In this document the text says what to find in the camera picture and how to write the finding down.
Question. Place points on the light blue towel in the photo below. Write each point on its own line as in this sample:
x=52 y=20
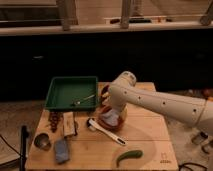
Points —
x=110 y=117

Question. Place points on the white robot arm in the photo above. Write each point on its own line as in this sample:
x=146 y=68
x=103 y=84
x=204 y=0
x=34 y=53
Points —
x=194 y=112

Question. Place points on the red bowl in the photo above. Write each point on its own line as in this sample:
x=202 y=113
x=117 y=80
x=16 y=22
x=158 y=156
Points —
x=121 y=120

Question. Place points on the metal spoon in tray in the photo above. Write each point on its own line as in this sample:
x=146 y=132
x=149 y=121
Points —
x=82 y=100

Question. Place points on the green plastic tray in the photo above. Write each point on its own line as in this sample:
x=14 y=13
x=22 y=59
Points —
x=63 y=91

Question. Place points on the white measuring spoon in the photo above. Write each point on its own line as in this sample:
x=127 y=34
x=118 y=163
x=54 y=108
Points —
x=93 y=126

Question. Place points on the white rectangular block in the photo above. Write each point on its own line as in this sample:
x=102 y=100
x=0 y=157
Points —
x=68 y=124

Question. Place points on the brown grape bunch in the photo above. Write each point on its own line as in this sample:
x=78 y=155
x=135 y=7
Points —
x=54 y=119

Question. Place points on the wooden railing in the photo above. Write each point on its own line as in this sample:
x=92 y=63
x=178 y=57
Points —
x=94 y=16

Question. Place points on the green chili pepper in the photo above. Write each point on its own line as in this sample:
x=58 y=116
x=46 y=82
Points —
x=129 y=155

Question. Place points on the blue grey sponge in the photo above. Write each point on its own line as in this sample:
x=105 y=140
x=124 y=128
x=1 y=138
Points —
x=61 y=151

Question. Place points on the small metal cup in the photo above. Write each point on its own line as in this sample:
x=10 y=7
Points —
x=42 y=141

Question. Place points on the black clamp stand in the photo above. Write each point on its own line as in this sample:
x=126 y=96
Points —
x=23 y=147

